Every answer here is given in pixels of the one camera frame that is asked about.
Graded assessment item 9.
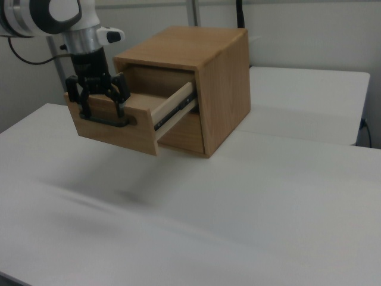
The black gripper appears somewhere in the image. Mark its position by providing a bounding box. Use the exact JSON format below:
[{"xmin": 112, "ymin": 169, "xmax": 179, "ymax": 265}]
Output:
[{"xmin": 65, "ymin": 48, "xmax": 131, "ymax": 119}]

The wooden drawer with black handle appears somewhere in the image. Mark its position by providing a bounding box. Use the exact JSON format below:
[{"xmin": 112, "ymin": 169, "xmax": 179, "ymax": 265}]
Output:
[{"xmin": 64, "ymin": 82, "xmax": 198, "ymax": 157}]

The wooden drawer cabinet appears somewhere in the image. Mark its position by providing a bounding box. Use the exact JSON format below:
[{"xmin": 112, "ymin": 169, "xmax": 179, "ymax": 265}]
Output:
[{"xmin": 113, "ymin": 26, "xmax": 252, "ymax": 159}]

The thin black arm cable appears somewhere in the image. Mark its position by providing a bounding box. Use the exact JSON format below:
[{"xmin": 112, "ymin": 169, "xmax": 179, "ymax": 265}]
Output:
[{"xmin": 7, "ymin": 36, "xmax": 73, "ymax": 65}]

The grey metal frame post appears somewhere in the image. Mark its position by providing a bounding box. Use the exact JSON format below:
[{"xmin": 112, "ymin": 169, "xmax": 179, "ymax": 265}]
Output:
[{"xmin": 45, "ymin": 35, "xmax": 68, "ymax": 94}]

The black metal drawer slide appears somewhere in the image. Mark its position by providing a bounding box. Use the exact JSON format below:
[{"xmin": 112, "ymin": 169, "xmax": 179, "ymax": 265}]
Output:
[{"xmin": 154, "ymin": 91, "xmax": 197, "ymax": 132}]

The black power cable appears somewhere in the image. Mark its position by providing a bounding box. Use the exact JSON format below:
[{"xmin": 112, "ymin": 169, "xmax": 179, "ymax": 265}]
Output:
[{"xmin": 359, "ymin": 118, "xmax": 373, "ymax": 148}]

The thick black hanging cable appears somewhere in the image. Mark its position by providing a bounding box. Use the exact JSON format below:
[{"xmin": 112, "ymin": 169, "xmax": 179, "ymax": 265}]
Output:
[{"xmin": 235, "ymin": 0, "xmax": 247, "ymax": 29}]

